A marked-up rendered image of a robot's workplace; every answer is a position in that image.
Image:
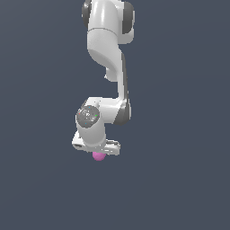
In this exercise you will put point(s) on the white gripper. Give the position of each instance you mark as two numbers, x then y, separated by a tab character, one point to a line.
110	146

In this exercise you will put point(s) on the pink ball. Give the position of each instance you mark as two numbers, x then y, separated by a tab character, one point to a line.
98	156

